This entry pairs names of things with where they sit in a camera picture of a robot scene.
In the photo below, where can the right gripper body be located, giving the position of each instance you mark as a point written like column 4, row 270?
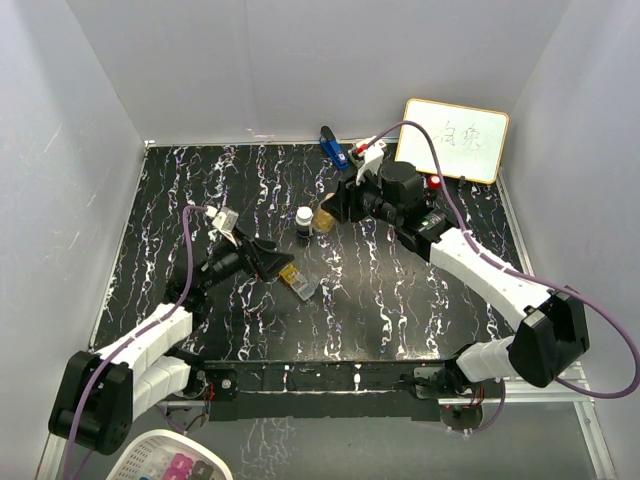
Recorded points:
column 367, row 199

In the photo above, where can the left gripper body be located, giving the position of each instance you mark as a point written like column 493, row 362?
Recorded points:
column 231, row 261

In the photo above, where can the clear jar of yellow capsules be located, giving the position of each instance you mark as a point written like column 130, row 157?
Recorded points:
column 322, row 221

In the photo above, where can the yellow clear weekly pill organizer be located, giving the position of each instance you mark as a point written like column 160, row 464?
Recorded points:
column 303, row 286

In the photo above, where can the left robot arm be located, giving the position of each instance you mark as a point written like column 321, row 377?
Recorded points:
column 102, row 393

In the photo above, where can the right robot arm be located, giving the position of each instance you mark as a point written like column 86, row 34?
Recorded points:
column 550, row 329

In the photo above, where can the white cap pill bottle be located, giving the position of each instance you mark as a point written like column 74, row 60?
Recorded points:
column 304, row 221

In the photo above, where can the red emergency stop button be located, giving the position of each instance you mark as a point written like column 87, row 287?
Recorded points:
column 433, row 187

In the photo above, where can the white green small box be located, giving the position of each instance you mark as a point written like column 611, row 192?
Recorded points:
column 360, row 149

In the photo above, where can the blue black stapler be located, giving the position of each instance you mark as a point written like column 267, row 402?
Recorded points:
column 332, row 148

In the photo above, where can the small whiteboard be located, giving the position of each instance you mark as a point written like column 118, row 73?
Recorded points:
column 468, row 141

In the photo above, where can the white plastic basket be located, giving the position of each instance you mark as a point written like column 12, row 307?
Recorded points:
column 163, row 454

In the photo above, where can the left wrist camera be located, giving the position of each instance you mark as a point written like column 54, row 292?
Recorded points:
column 223, row 221

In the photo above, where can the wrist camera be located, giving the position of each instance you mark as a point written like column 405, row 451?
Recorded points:
column 223, row 221
column 372, row 164

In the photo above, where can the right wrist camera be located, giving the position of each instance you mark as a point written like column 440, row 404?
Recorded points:
column 372, row 164

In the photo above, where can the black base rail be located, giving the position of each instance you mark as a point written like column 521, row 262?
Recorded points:
column 415, row 389

